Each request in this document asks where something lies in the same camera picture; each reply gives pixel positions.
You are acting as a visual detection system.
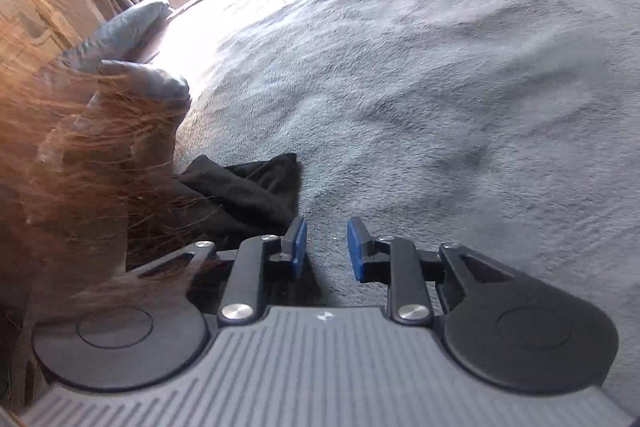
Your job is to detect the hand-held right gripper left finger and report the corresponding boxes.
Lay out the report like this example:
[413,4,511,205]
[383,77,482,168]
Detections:
[135,216,308,326]

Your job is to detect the person's brown hair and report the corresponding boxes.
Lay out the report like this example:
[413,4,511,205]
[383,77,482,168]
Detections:
[0,0,193,413]

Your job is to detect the black pants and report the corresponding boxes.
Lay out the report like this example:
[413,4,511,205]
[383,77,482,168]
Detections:
[170,153,304,258]

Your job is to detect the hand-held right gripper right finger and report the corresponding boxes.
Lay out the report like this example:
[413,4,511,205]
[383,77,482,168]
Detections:
[346,215,522,326]

